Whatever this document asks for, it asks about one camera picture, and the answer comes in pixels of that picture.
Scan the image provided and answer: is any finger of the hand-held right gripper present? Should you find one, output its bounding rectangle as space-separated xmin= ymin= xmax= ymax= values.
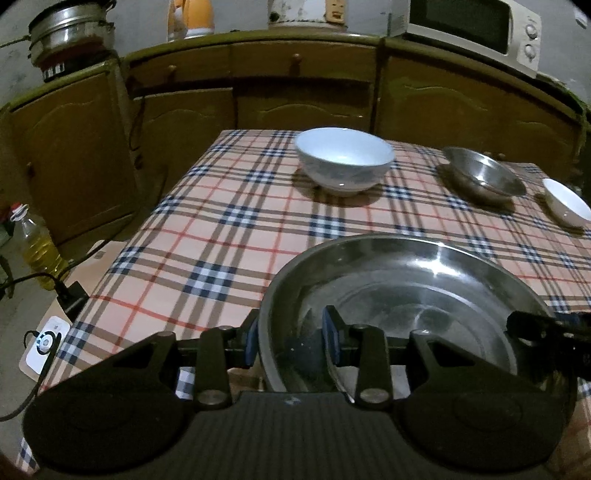
xmin=506 ymin=310 xmax=561 ymax=348
xmin=555 ymin=310 xmax=591 ymax=331

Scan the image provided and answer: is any induction cooker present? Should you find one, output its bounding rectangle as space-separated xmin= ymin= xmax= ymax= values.
xmin=39 ymin=54 xmax=110 ymax=85

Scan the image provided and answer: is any steel steamer pot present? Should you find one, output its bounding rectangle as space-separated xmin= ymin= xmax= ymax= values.
xmin=28 ymin=0 xmax=116 ymax=65

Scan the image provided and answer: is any cooking oil bottle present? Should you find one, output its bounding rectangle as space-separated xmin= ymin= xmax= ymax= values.
xmin=10 ymin=203 xmax=70 ymax=291

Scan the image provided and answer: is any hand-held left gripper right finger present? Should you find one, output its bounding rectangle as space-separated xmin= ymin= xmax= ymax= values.
xmin=321 ymin=305 xmax=497 ymax=409

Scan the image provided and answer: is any black power adapter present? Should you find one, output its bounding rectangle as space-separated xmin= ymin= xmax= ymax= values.
xmin=55 ymin=281 xmax=89 ymax=320

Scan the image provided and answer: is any black cable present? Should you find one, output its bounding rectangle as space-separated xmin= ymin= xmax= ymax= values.
xmin=0 ymin=235 xmax=112 ymax=421

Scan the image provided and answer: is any wooden kitchen cabinet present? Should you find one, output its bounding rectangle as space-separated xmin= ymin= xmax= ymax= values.
xmin=0 ymin=30 xmax=591 ymax=259

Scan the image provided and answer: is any deep steel bowl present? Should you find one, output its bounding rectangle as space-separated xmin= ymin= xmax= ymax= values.
xmin=442 ymin=146 xmax=528 ymax=206

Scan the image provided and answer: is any orange electric kettle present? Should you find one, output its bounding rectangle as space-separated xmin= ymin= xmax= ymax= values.
xmin=167 ymin=0 xmax=215 ymax=43

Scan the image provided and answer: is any white power strip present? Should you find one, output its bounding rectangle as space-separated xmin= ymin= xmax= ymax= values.
xmin=21 ymin=316 xmax=71 ymax=378

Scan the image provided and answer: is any large white bowl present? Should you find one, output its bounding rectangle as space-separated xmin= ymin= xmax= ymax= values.
xmin=294 ymin=128 xmax=395 ymax=198

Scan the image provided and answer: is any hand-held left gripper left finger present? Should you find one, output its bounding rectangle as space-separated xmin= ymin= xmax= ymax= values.
xmin=104 ymin=309 xmax=262 ymax=411

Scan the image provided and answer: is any white rice cooker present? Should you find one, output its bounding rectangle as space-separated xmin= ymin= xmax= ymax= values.
xmin=267 ymin=0 xmax=352 ymax=31

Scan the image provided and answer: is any plaid tablecloth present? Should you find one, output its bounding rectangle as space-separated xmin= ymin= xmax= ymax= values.
xmin=16 ymin=129 xmax=591 ymax=476

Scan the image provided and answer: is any small white bowl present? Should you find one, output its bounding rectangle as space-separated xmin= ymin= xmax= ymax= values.
xmin=541 ymin=178 xmax=591 ymax=230

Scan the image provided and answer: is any white microwave oven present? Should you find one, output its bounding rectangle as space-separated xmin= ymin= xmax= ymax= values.
xmin=390 ymin=0 xmax=543 ymax=79

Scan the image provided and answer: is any steel plate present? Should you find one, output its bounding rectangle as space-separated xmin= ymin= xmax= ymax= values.
xmin=257 ymin=234 xmax=557 ymax=403

